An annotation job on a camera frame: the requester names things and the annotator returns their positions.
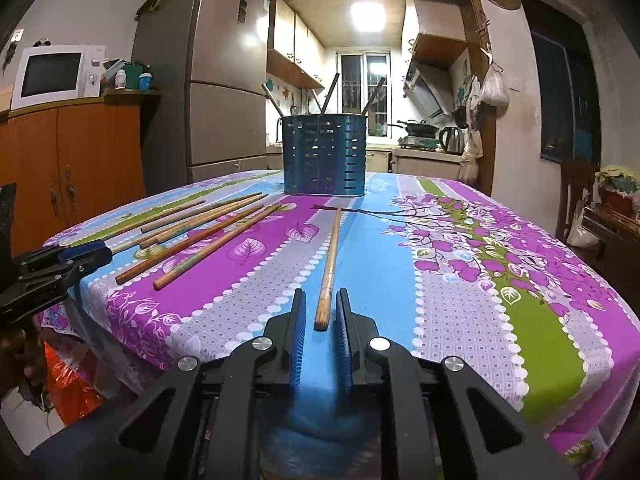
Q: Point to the grey refrigerator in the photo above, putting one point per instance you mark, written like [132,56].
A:
[220,85]

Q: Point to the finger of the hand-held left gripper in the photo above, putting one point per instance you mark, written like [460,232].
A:
[55,285]
[80,251]

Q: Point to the dark room window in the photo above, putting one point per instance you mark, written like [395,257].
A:
[565,95]

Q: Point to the bundle of hanging bags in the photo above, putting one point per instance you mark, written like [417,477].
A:
[470,152]

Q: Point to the teal jar with white lid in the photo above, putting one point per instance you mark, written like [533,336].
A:
[145,82]

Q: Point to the green cloth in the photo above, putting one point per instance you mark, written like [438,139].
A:
[155,0]

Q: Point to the striped floral tablecloth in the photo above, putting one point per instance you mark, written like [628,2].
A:
[225,280]

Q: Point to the kitchen wall cabinets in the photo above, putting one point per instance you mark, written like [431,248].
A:
[295,45]

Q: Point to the potted flower arrangement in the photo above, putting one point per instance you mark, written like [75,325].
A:
[617,175]

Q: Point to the orange plastic bag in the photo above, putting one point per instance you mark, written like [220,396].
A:
[70,390]

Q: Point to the ceiling light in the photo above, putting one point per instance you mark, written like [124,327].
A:
[367,15]

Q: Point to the person's left hand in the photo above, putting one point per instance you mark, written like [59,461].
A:
[22,365]

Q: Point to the light wooden chopstick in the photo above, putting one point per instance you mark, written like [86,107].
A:
[330,270]

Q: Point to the orange wooden cabinet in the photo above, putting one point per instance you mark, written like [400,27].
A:
[75,160]

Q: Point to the black wok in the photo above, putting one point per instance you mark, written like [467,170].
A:
[417,127]

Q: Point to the blue perforated utensil holder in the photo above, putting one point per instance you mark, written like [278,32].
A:
[325,160]

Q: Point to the row of wooden chopsticks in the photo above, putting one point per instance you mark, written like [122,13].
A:
[190,243]

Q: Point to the dark wooden side table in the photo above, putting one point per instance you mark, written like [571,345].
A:
[615,230]

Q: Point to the green plastic container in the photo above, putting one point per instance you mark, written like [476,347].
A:
[134,76]

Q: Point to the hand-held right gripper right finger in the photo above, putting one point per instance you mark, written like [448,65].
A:
[345,345]

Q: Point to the brown wooden chopstick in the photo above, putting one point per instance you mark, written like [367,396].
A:
[272,101]
[330,94]
[372,97]
[150,220]
[218,247]
[204,221]
[201,212]

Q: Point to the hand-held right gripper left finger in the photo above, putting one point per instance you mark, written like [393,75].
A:
[298,342]

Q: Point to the barred kitchen window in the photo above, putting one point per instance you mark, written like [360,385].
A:
[365,87]

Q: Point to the white hanging plastic bag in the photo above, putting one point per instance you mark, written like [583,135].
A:
[494,87]

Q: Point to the dark wooden chair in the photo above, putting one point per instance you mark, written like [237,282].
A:
[575,185]

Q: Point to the white microwave oven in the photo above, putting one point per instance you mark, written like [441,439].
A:
[50,75]

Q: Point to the steel electric kettle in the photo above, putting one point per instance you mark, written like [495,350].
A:
[452,141]

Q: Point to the steel range hood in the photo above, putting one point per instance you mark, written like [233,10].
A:
[425,85]

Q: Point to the kitchen counter cabinets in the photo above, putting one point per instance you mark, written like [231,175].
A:
[425,162]

